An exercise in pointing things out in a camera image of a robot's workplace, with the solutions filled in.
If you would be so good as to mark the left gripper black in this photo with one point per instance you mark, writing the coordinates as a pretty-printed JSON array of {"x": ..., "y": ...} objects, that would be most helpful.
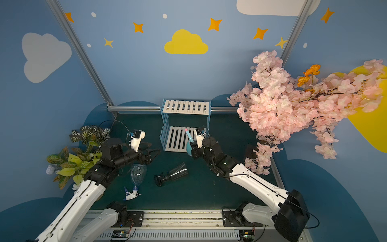
[{"x": 143, "y": 157}]

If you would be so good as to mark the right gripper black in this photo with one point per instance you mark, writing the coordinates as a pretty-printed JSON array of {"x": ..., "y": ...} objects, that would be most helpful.
[{"x": 196, "y": 151}]

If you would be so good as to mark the blue white slatted shelf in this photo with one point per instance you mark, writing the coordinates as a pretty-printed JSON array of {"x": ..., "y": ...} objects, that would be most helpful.
[{"x": 180, "y": 119}]

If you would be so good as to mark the clear white spray bottle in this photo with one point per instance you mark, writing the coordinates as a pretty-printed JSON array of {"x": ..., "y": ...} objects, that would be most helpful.
[{"x": 138, "y": 173}]

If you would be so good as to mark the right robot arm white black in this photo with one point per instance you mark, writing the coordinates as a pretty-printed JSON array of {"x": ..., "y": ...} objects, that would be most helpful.
[{"x": 285, "y": 211}]

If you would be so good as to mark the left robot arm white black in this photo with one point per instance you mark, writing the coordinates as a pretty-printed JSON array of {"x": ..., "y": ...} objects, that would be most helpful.
[{"x": 96, "y": 181}]

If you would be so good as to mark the brown tree pot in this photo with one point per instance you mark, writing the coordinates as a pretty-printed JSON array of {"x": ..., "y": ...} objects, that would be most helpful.
[{"x": 250, "y": 152}]

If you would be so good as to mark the pink cherry blossom tree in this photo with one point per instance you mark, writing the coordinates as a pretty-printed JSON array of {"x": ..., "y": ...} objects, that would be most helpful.
[{"x": 275, "y": 108}]

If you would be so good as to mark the green yellow potted plant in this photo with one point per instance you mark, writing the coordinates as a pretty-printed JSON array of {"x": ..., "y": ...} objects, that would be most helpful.
[{"x": 72, "y": 164}]

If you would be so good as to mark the right circuit board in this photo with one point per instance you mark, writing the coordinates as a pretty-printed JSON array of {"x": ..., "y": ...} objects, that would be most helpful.
[{"x": 246, "y": 236}]

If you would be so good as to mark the circuit board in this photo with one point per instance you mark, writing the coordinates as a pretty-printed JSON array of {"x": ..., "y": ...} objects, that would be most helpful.
[
  {"x": 120, "y": 235},
  {"x": 246, "y": 236}
]

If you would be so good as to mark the left circuit board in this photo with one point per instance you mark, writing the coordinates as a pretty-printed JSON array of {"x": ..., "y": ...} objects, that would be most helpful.
[{"x": 120, "y": 235}]

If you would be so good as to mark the orange artificial flowers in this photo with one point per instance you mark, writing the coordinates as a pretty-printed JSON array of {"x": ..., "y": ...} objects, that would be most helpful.
[{"x": 308, "y": 78}]

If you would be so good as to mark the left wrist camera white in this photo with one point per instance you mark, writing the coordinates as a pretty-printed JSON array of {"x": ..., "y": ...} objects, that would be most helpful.
[{"x": 136, "y": 138}]

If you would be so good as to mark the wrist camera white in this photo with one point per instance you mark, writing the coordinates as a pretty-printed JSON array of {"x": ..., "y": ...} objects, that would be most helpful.
[
  {"x": 200, "y": 134},
  {"x": 136, "y": 138}
]

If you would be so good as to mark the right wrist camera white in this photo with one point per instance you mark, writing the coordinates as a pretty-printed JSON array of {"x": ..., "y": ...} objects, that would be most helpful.
[{"x": 200, "y": 134}]

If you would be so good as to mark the aluminium frame back bar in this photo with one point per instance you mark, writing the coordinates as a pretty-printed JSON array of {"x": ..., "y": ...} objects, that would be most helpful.
[{"x": 214, "y": 109}]

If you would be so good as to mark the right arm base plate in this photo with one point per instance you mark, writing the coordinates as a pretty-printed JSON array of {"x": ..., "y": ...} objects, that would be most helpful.
[{"x": 231, "y": 218}]

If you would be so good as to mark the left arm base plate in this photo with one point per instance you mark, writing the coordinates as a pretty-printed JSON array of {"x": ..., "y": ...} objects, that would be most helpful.
[{"x": 130, "y": 218}]

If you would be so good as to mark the aluminium rail front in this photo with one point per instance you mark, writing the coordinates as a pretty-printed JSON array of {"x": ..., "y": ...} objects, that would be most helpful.
[{"x": 188, "y": 226}]

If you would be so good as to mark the aluminium frame right post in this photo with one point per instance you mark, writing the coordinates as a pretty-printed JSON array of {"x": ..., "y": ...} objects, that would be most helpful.
[{"x": 296, "y": 30}]

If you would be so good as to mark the aluminium frame post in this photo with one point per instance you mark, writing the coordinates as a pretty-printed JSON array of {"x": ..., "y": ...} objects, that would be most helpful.
[
  {"x": 296, "y": 30},
  {"x": 65, "y": 24}
]

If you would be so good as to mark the aluminium frame left post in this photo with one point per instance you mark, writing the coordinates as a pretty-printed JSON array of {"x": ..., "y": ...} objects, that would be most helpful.
[{"x": 65, "y": 24}]

